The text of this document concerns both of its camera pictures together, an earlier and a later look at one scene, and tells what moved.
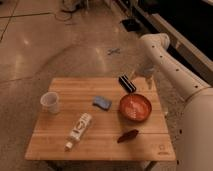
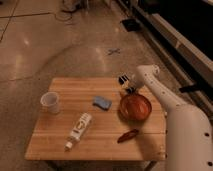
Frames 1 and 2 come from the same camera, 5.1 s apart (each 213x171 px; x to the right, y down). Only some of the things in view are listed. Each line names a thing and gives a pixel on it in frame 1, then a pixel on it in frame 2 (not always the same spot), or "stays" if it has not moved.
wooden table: [100, 120] stays
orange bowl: [135, 107] stays
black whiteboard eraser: [124, 81] stays
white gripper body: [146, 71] to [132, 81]
